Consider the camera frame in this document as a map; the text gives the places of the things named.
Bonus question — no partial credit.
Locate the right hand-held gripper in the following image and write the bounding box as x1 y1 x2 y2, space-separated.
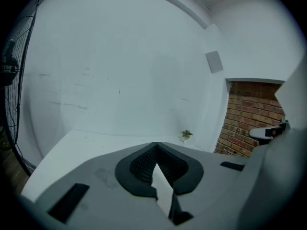
237 56 307 230

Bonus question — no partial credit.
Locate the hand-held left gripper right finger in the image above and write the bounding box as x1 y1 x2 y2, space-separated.
156 142 250 230

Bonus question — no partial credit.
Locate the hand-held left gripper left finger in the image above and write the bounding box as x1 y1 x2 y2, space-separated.
33 142 173 230

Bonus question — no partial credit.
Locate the small green potted plant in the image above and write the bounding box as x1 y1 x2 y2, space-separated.
180 129 194 141

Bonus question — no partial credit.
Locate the grey wall panel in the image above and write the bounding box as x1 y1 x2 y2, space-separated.
205 51 224 74

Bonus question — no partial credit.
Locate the black pedestal fan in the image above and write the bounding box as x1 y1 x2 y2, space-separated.
0 0 40 177

